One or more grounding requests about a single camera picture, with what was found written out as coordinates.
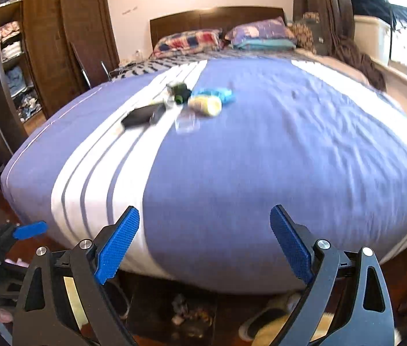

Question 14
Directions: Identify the stack of folded clothes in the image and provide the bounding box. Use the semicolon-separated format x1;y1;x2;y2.
0;0;42;121

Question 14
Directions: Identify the grey slipper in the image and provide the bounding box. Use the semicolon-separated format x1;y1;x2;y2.
239;292;302;341

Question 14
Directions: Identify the pale yellow cup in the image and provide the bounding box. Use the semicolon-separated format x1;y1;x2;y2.
188;95;223;118

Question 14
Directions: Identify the blue wrapper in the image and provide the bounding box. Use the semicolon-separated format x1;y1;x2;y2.
193;86;233;104

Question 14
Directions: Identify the zebra striped bed sheet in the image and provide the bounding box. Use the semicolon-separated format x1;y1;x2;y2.
110;50;319;80

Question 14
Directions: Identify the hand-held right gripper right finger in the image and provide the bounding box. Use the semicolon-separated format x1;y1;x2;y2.
269;205;396;346

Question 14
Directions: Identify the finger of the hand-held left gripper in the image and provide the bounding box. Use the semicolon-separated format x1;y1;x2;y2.
0;221;48;246

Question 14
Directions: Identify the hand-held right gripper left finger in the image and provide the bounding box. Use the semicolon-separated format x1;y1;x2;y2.
12;206;140;346

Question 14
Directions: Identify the black pouch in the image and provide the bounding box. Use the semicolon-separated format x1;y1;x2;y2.
121;103;166;129

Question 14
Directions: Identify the dark wooden headboard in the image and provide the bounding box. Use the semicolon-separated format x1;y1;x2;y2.
149;6;287;56

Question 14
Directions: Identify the clear plastic cup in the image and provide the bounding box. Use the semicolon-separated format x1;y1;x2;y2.
175;110;200;136

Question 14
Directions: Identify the purple printed pillow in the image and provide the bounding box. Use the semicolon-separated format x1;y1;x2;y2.
224;17;298;44

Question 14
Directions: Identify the teal pillow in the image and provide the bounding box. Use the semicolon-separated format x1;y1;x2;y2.
232;39;296;52

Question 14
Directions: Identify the dark green bottle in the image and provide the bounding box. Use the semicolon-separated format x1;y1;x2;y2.
165;82;191;106

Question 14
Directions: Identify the cream bed sheet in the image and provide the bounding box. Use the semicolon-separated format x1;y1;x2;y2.
297;50;406;98

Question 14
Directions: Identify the plaid pillow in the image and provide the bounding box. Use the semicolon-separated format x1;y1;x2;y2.
153;29;225;58

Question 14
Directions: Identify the blue white striped blanket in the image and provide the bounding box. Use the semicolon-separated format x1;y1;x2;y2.
1;59;407;294

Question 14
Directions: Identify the brown patterned plush toy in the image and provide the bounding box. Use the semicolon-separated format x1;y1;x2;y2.
290;12;321;54

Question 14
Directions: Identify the black jacket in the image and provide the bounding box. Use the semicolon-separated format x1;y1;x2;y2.
346;0;395;18

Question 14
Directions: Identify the white storage box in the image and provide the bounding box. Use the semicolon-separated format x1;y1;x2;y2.
353;14;393;66

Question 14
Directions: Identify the dark wooden wardrobe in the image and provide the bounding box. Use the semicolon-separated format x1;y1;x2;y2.
0;0;120;166

